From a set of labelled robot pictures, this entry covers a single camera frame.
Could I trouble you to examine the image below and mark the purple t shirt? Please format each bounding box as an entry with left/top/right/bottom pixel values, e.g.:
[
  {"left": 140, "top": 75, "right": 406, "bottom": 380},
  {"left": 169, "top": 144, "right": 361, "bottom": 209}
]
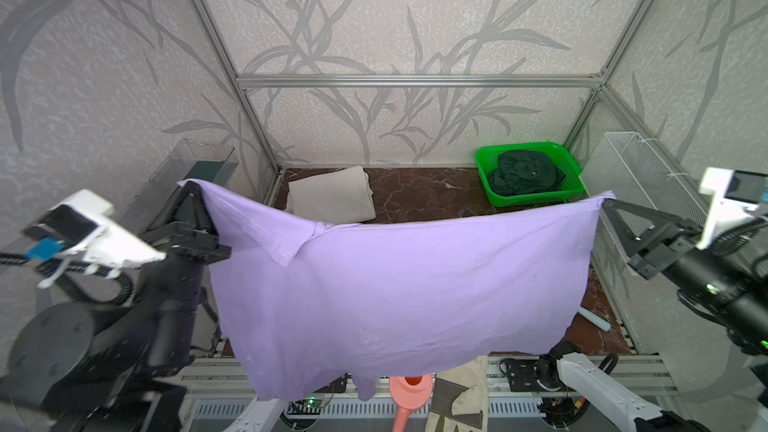
[{"left": 201, "top": 182, "right": 604, "bottom": 402}]

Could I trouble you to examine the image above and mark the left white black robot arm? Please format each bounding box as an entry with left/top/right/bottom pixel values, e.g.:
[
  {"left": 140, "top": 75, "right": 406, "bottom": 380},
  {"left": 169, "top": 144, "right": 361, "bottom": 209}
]
[{"left": 1, "top": 181, "right": 231, "bottom": 431}]

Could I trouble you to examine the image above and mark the dark green t shirt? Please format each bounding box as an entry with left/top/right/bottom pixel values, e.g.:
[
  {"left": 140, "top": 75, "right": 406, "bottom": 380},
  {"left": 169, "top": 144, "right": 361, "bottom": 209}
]
[{"left": 487, "top": 150, "right": 566, "bottom": 197}]

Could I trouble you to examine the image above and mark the folded white t shirt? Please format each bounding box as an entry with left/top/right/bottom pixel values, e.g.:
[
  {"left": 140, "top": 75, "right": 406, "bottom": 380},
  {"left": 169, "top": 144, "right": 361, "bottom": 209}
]
[{"left": 285, "top": 166, "right": 376, "bottom": 224}]

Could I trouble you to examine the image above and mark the green plastic basket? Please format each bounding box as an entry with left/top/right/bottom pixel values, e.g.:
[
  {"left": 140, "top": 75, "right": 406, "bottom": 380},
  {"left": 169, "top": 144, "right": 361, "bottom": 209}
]
[{"left": 475, "top": 142, "right": 584, "bottom": 208}]

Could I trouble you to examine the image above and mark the green circuit board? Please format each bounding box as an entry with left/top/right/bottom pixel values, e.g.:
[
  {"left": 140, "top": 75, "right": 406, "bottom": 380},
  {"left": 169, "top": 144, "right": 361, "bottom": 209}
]
[{"left": 291, "top": 393, "right": 334, "bottom": 415}]

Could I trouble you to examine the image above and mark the right wiring bundle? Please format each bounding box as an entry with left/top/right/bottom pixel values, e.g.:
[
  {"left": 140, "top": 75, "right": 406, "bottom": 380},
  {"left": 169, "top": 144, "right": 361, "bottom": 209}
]
[{"left": 537, "top": 394, "right": 589, "bottom": 428}]

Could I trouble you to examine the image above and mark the beige gardening glove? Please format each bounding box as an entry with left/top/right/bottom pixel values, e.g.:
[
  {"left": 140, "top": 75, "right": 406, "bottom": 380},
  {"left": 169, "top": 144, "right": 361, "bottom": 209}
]
[{"left": 425, "top": 356, "right": 490, "bottom": 432}]

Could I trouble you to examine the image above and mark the pink watering can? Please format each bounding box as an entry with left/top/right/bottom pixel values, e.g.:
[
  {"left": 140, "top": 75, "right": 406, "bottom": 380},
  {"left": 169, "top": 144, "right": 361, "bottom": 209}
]
[{"left": 389, "top": 374, "right": 433, "bottom": 432}]

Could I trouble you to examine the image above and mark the clear plastic wall shelf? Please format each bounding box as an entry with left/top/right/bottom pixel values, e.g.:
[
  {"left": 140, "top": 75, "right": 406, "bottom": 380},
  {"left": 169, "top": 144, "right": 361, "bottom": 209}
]
[{"left": 117, "top": 139, "right": 239, "bottom": 235}]

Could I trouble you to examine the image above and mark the white wire mesh basket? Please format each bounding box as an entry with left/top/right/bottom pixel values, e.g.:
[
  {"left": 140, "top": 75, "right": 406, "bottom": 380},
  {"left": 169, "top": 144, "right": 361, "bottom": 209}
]
[{"left": 580, "top": 132, "right": 707, "bottom": 225}]

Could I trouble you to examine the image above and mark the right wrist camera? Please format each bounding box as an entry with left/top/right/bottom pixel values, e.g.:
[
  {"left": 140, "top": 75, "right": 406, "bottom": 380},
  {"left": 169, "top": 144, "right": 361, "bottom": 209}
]
[{"left": 697, "top": 167, "right": 767, "bottom": 250}]

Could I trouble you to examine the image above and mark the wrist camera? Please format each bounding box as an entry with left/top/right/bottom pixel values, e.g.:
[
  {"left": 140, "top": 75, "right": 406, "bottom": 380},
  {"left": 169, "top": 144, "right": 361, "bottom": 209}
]
[
  {"left": 697, "top": 167, "right": 767, "bottom": 250},
  {"left": 23, "top": 189, "right": 166, "bottom": 269}
]

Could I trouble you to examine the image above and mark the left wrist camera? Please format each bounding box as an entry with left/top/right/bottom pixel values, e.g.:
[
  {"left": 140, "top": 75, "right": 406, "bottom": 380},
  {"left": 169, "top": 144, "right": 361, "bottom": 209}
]
[{"left": 23, "top": 189, "right": 166, "bottom": 269}]

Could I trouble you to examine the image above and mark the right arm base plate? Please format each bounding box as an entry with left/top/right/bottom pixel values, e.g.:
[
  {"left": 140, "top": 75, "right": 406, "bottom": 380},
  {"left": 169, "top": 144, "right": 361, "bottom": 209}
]
[{"left": 499, "top": 357, "right": 562, "bottom": 392}]

